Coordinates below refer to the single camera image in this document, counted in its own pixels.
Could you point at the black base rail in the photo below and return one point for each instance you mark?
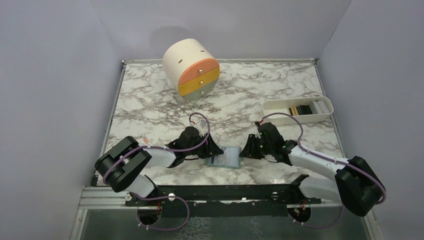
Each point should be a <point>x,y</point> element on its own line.
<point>214,201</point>

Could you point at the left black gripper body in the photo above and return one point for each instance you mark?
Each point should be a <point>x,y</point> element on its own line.
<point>203,150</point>

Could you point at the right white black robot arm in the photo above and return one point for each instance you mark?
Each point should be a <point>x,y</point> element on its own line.
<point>350,182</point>

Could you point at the white plastic tray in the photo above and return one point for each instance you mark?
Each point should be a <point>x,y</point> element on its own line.
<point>321,107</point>

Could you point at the small white orange stick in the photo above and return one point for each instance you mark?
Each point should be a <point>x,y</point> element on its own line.
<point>147,141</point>

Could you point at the silver VIP credit card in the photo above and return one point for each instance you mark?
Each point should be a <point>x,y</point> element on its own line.
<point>231,155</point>

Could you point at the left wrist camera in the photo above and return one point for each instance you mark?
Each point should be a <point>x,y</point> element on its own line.
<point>202,126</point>

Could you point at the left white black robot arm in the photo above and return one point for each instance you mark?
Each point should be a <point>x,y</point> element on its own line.
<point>121,166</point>

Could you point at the round cream drawer cabinet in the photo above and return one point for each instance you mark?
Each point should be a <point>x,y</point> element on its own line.
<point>191,69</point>

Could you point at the green card holder wallet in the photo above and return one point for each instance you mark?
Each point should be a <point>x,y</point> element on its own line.
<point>218,161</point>

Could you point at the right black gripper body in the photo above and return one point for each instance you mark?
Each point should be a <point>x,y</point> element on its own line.
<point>266,148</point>

